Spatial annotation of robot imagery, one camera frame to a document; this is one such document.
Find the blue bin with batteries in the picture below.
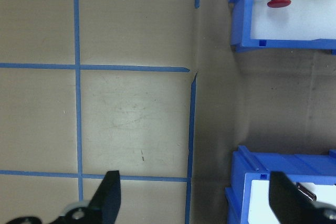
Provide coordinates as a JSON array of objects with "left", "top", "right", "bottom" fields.
[{"left": 224, "top": 145, "right": 336, "bottom": 224}]

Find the dark cylindrical battery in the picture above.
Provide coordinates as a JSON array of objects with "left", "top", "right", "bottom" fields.
[{"left": 296, "top": 182, "right": 318, "bottom": 201}]

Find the blue bin with push buttons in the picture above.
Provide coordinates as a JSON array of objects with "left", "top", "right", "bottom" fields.
[{"left": 227, "top": 0, "right": 336, "bottom": 56}]

